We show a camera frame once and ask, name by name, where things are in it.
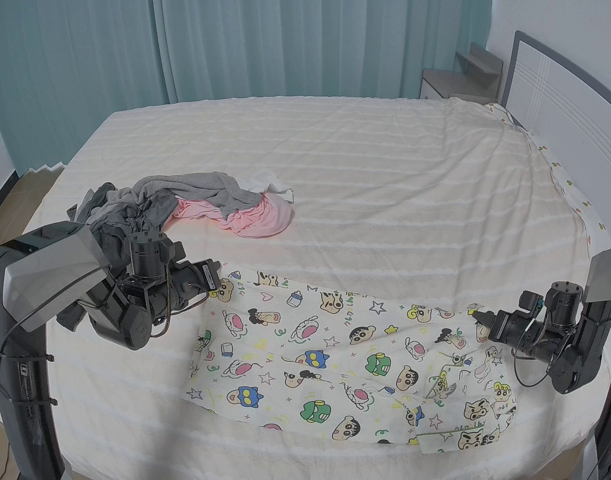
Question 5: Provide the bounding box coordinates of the grey bedside table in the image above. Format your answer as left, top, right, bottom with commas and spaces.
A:
420, 43, 503, 105

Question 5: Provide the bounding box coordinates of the blue-green curtain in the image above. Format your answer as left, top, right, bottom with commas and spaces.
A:
150, 0, 496, 105
0, 0, 178, 219

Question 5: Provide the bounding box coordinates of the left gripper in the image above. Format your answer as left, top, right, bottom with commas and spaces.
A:
152, 260, 222, 315

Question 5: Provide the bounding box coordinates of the pile of clothes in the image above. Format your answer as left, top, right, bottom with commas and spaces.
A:
55, 168, 295, 333

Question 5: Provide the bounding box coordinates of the white printed pyjama top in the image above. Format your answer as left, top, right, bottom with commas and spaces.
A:
183, 268, 518, 455

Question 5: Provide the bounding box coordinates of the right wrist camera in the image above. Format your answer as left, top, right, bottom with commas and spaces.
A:
518, 290, 542, 315

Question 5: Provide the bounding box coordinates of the black cable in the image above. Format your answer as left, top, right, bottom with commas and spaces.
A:
510, 348, 553, 389
153, 288, 211, 339

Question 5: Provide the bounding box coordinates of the bed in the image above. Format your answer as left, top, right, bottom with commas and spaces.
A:
0, 30, 611, 480

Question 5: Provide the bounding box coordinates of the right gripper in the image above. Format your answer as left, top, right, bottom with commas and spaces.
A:
488, 309, 546, 358

